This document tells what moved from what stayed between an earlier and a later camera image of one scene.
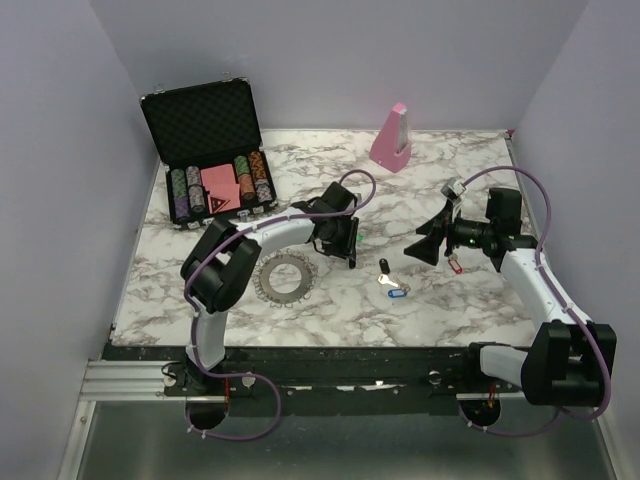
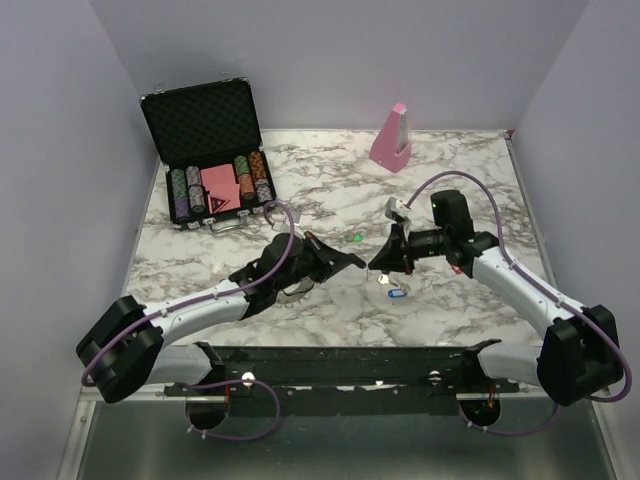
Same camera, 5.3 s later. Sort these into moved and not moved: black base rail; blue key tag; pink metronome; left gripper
Moved: left gripper
Not moved: blue key tag; black base rail; pink metronome
